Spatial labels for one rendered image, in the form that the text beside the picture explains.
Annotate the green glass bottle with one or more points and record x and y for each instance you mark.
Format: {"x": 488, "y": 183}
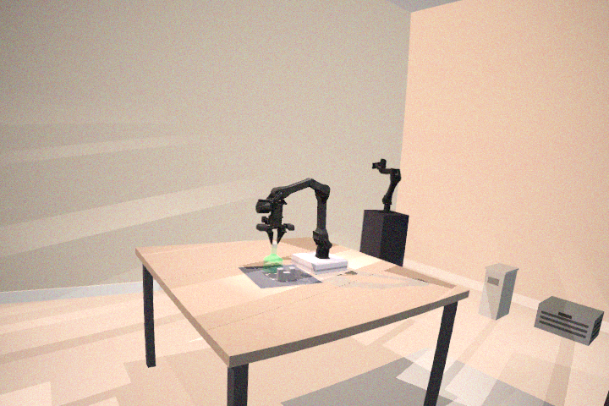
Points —
{"x": 272, "y": 261}

